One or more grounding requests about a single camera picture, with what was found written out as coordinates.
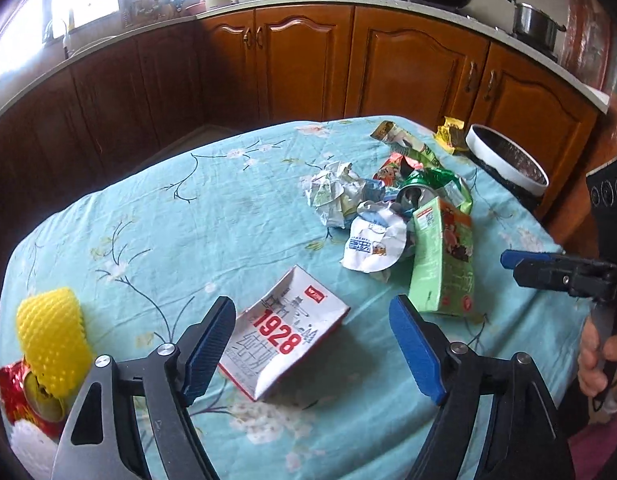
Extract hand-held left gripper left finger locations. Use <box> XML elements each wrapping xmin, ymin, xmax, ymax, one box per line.
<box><xmin>51</xmin><ymin>296</ymin><xmax>238</xmax><ymax>480</ymax></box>

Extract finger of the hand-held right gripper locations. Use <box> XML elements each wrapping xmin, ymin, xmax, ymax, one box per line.
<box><xmin>513</xmin><ymin>258</ymin><xmax>614</xmax><ymax>302</ymax></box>
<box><xmin>501</xmin><ymin>248</ymin><xmax>589</xmax><ymax>269</ymax></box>

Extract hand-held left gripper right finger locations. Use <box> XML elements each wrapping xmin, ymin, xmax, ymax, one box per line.
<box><xmin>389</xmin><ymin>294</ymin><xmax>574</xmax><ymax>480</ymax></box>

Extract light green drink carton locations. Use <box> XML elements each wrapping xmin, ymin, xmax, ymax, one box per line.
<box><xmin>407</xmin><ymin>196</ymin><xmax>477</xmax><ymax>317</ymax></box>

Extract white and red carton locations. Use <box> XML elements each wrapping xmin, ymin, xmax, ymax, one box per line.
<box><xmin>217</xmin><ymin>265</ymin><xmax>352</xmax><ymax>402</ymax></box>

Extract black bin liner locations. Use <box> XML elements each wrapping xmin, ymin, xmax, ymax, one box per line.
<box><xmin>475</xmin><ymin>127</ymin><xmax>547</xmax><ymax>211</ymax></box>

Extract white round bin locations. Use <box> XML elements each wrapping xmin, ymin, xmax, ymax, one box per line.
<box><xmin>465</xmin><ymin>124</ymin><xmax>550</xmax><ymax>211</ymax></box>

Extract lime green snack wrapper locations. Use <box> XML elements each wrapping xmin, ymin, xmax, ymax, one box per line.
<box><xmin>391</xmin><ymin>140</ymin><xmax>442</xmax><ymax>168</ymax></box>

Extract yellow snack wrapper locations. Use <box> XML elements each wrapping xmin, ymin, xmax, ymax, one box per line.
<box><xmin>433</xmin><ymin>116</ymin><xmax>472</xmax><ymax>153</ymax></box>

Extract white paper ball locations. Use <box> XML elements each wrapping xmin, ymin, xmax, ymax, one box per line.
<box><xmin>301</xmin><ymin>161</ymin><xmax>372</xmax><ymax>231</ymax></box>

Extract person's right hand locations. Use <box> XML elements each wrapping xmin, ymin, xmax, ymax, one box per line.
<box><xmin>577</xmin><ymin>317</ymin><xmax>617</xmax><ymax>415</ymax></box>

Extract shiny green foil wrapper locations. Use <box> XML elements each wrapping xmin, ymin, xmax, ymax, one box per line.
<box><xmin>409</xmin><ymin>167</ymin><xmax>474</xmax><ymax>216</ymax></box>

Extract white foil pouch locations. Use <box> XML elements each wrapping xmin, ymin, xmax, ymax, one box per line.
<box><xmin>340</xmin><ymin>207</ymin><xmax>408</xmax><ymax>273</ymax></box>

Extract crushed green can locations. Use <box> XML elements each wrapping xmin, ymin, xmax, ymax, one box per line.
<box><xmin>396</xmin><ymin>170</ymin><xmax>439</xmax><ymax>211</ymax></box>

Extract blue floral tablecloth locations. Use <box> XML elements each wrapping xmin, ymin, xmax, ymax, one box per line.
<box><xmin>0</xmin><ymin>115</ymin><xmax>597</xmax><ymax>480</ymax></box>

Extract red cartoon snack wrapper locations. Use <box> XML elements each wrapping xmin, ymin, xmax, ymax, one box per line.
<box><xmin>373</xmin><ymin>152</ymin><xmax>414</xmax><ymax>186</ymax></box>

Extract yellow foam fruit net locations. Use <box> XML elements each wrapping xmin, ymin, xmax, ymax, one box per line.
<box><xmin>16</xmin><ymin>287</ymin><xmax>94</xmax><ymax>398</ymax></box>

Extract clear plastic sheet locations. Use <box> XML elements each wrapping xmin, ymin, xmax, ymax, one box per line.
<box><xmin>563</xmin><ymin>0</ymin><xmax>617</xmax><ymax>101</ymax></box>

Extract olive snack wrapper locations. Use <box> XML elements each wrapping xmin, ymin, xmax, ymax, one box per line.
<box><xmin>370</xmin><ymin>120</ymin><xmax>414</xmax><ymax>147</ymax></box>

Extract steel cooking pot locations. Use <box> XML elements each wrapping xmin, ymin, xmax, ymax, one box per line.
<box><xmin>506</xmin><ymin>0</ymin><xmax>567</xmax><ymax>51</ymax></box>

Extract red foil can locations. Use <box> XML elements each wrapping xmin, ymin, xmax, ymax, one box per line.
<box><xmin>0</xmin><ymin>360</ymin><xmax>69</xmax><ymax>441</ymax></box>

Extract white foam fruit net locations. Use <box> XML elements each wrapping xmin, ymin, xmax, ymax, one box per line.
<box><xmin>8</xmin><ymin>417</ymin><xmax>64</xmax><ymax>480</ymax></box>

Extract gas stove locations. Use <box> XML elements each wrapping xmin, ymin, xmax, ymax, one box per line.
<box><xmin>406</xmin><ymin>0</ymin><xmax>472</xmax><ymax>15</ymax></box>

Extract wooden kitchen cabinets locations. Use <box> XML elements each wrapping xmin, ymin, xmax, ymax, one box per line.
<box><xmin>0</xmin><ymin>4</ymin><xmax>612</xmax><ymax>221</ymax></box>

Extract brown utensil rack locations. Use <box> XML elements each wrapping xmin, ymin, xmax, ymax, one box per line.
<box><xmin>116</xmin><ymin>0</ymin><xmax>156</xmax><ymax>28</ymax></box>

